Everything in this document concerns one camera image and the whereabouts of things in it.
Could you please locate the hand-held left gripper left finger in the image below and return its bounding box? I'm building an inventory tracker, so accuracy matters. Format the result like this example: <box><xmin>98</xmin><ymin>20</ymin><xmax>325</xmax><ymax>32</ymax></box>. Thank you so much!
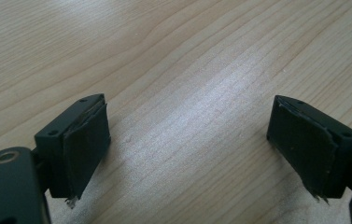
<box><xmin>34</xmin><ymin>93</ymin><xmax>112</xmax><ymax>209</ymax></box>

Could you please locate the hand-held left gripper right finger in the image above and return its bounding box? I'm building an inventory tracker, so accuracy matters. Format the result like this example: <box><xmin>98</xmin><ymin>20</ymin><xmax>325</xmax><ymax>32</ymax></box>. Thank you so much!
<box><xmin>266</xmin><ymin>94</ymin><xmax>352</xmax><ymax>204</ymax></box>

